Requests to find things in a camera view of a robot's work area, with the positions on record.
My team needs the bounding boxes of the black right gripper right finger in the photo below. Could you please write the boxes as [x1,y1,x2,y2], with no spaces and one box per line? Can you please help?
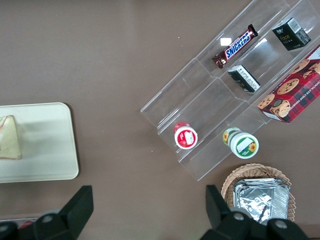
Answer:
[196,184,268,240]

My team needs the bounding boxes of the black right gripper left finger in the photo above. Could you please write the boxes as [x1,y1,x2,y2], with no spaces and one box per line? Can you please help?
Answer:
[31,185,94,240]

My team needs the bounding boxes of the triangular sandwich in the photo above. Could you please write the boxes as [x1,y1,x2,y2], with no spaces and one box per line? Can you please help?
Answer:
[0,114,23,160]

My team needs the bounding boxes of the light tan wicker basket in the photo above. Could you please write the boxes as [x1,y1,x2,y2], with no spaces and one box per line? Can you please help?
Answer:
[220,163,296,224]

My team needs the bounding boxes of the white rectangular plastic tray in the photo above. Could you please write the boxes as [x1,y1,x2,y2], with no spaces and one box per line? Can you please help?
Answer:
[0,102,80,184]

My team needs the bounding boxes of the red cola can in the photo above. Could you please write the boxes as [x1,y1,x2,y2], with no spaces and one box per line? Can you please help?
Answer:
[17,219,35,230]

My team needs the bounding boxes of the silver foil packets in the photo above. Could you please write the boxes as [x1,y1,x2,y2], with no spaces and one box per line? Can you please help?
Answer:
[232,177,291,226]

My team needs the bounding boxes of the clear acrylic can holder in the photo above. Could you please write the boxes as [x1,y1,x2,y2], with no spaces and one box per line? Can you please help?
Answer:
[0,216,39,230]

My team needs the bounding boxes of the green sunflower lidded cup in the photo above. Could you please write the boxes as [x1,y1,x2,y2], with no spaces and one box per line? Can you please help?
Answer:
[222,126,260,160]

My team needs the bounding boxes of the red lidded yogurt cup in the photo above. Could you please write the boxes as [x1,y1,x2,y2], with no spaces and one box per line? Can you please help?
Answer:
[173,121,200,150]

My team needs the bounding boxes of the clear acrylic tiered display stand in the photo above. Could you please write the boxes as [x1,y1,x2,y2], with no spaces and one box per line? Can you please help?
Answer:
[139,0,320,182]

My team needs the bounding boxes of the black box white label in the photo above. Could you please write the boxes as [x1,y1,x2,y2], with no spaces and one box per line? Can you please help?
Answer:
[227,64,262,94]

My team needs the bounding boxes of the red chocolate chip cookie box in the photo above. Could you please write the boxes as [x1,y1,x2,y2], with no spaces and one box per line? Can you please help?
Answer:
[257,44,320,124]

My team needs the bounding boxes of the Snickers chocolate bar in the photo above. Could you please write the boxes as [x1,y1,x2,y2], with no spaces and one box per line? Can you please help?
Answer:
[211,23,259,70]

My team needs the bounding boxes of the black face product box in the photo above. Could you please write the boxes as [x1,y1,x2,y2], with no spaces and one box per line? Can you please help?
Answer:
[271,17,312,52]

